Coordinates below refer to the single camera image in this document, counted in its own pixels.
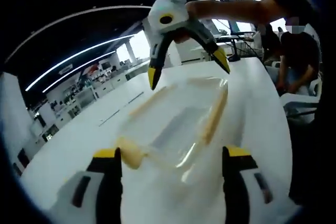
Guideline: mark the white chair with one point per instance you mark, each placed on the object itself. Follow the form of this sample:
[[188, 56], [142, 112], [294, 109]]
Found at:
[[299, 103]]

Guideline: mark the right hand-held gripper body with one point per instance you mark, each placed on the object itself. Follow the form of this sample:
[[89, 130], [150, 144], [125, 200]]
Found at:
[[157, 15]]

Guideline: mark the ceiling light strip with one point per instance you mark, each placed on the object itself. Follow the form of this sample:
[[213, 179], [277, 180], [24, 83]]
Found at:
[[78, 54], [78, 69]]

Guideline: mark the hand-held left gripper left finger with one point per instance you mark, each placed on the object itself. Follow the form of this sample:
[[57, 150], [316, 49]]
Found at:
[[107, 179]]

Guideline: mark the black tripod stand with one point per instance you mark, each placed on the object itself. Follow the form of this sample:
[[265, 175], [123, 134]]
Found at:
[[235, 57]]

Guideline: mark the clear plastic container lid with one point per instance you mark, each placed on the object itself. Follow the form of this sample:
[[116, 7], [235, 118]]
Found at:
[[183, 119]]

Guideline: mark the row of white office desks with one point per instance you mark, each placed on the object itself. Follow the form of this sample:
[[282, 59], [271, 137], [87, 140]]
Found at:
[[86, 95]]

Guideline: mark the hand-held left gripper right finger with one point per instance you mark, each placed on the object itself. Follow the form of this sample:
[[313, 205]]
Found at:
[[239, 182]]

